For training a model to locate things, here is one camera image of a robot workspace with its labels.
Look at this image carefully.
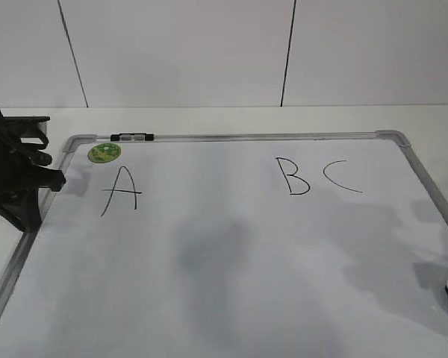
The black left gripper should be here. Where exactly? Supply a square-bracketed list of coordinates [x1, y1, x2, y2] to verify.
[0, 111, 66, 232]

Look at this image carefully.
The green round magnet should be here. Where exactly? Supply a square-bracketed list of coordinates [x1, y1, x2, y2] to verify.
[87, 142, 122, 164]

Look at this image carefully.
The black and clear marker clip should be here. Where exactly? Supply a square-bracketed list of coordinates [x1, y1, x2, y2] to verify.
[110, 133, 155, 142]

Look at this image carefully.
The white aluminium-framed whiteboard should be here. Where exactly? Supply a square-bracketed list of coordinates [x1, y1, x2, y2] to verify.
[0, 131, 448, 357]

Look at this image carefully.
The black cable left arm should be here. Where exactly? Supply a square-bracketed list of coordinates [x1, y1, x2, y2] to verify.
[7, 122, 53, 167]

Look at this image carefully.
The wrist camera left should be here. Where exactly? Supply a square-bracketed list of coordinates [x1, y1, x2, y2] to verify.
[4, 116, 50, 139]

